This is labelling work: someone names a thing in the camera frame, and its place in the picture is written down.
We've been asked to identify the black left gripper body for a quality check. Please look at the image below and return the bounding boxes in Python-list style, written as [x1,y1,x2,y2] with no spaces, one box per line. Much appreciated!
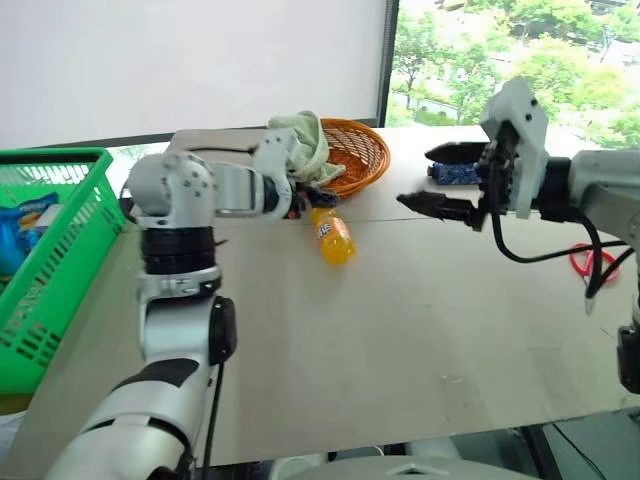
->
[277,175,314,222]

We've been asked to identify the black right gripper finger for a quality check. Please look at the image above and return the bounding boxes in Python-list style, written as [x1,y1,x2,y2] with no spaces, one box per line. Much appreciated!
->
[395,190,485,232]
[423,140,489,164]

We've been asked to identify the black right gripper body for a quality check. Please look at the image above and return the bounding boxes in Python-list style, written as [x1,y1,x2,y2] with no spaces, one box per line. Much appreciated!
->
[469,121,522,232]

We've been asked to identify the orange wicker basket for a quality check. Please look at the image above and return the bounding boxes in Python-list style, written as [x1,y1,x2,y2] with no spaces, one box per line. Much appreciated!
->
[298,117,392,202]

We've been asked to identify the green plastic basket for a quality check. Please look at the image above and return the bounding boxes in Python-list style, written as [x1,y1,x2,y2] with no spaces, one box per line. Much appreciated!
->
[0,147,127,397]

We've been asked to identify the blue patterned packet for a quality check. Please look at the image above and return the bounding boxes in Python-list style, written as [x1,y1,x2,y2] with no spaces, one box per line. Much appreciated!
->
[426,160,482,187]

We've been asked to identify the orange soda bottle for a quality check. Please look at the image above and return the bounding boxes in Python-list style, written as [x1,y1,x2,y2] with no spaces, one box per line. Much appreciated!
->
[309,206,358,268]

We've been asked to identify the light green cloth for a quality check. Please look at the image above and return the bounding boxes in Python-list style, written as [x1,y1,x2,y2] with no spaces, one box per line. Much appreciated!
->
[266,110,347,184]

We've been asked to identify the white roller blind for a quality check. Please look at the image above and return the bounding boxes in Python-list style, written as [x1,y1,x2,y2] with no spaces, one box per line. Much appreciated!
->
[0,0,390,150]

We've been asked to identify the small white box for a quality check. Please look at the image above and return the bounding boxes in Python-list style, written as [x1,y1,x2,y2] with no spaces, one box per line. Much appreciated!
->
[34,202,69,232]

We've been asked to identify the blue snack bag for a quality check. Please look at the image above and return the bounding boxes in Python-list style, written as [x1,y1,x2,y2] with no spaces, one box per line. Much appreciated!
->
[0,191,64,280]

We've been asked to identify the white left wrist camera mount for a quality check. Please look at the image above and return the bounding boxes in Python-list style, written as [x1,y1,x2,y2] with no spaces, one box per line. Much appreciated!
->
[253,127,302,182]

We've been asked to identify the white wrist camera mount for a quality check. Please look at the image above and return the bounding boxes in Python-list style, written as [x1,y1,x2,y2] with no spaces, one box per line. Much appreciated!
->
[478,76,551,222]
[253,127,302,182]

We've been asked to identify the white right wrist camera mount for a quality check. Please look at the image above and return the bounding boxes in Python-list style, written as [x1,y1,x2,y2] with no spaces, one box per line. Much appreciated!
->
[478,76,551,222]

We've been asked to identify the red handled scissors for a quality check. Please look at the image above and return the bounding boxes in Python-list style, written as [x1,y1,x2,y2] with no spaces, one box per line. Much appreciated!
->
[568,242,622,290]

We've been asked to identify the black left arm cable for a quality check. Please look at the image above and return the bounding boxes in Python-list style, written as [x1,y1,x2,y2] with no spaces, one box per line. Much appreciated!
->
[201,359,227,474]

